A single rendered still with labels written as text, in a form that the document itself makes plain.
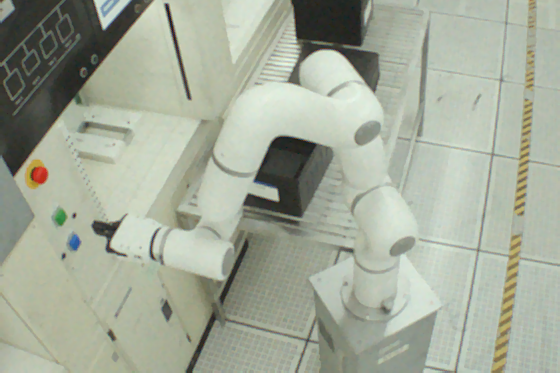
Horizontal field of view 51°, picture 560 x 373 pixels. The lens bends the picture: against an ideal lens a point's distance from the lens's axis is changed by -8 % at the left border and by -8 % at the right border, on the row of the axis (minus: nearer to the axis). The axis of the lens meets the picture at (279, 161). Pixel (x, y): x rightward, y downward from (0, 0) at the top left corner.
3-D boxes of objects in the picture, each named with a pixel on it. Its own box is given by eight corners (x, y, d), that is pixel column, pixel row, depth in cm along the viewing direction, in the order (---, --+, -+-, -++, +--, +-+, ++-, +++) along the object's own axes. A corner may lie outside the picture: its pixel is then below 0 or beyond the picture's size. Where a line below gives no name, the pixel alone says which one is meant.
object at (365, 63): (365, 125, 216) (365, 96, 206) (283, 113, 224) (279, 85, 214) (380, 72, 234) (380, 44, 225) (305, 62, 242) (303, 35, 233)
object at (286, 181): (220, 195, 200) (211, 158, 188) (258, 136, 217) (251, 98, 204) (301, 219, 190) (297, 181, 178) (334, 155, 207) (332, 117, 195)
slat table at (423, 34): (360, 360, 235) (362, 250, 180) (218, 325, 253) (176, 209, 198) (423, 133, 317) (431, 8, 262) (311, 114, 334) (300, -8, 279)
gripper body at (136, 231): (157, 273, 133) (114, 261, 136) (176, 237, 139) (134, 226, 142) (148, 253, 127) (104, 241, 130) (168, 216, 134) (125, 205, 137)
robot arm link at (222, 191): (240, 120, 126) (197, 227, 143) (205, 156, 113) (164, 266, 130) (279, 142, 125) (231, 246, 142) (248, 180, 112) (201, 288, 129)
